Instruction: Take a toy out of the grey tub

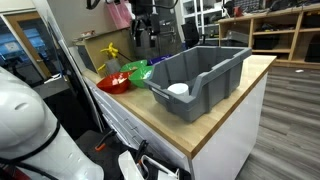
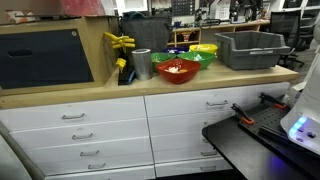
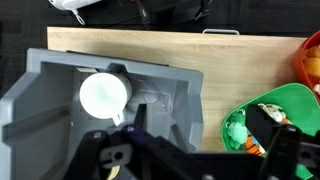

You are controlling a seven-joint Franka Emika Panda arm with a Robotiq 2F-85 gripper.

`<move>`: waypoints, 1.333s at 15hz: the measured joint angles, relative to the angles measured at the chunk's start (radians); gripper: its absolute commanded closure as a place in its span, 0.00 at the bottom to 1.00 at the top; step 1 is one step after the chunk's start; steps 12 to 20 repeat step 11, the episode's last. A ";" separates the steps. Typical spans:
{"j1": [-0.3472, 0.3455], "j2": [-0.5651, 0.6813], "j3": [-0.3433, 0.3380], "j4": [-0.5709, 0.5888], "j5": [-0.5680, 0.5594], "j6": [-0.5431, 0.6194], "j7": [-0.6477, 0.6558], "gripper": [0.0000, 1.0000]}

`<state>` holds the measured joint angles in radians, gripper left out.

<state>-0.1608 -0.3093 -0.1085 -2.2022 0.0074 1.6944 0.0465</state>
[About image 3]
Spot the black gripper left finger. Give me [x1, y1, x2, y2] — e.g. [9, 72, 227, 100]
[66, 103, 188, 180]

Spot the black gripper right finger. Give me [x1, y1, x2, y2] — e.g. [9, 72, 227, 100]
[245, 103, 320, 180]

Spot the orange tiger plush toy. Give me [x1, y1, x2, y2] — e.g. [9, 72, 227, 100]
[244, 134, 268, 158]

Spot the beige plush toy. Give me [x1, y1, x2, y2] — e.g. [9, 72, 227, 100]
[258, 103, 288, 125]

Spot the green plush toy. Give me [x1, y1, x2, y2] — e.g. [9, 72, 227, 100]
[225, 111, 250, 150]

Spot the grey plastic tub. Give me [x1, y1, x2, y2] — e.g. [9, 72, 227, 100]
[0, 47, 204, 180]

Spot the green bowl with toys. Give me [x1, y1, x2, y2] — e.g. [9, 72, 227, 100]
[220, 82, 320, 180]

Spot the white mug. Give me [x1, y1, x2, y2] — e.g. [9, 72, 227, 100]
[79, 72, 134, 127]

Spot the red bowl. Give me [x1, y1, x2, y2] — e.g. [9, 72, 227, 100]
[293, 29, 320, 105]

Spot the black robot table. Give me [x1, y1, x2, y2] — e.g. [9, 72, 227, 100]
[0, 0, 320, 38]

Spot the white plastic device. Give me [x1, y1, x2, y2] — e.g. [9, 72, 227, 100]
[48, 0, 101, 26]

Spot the metal drawer handle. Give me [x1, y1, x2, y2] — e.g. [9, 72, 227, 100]
[202, 28, 241, 36]

